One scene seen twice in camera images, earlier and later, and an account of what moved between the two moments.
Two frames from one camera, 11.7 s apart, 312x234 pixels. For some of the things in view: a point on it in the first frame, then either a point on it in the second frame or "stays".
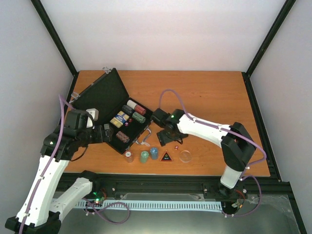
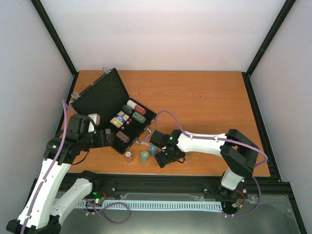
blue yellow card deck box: (117, 121) stays
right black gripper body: (174, 136) to (169, 157)
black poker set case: (106, 98) stays
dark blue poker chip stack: (127, 109) stays
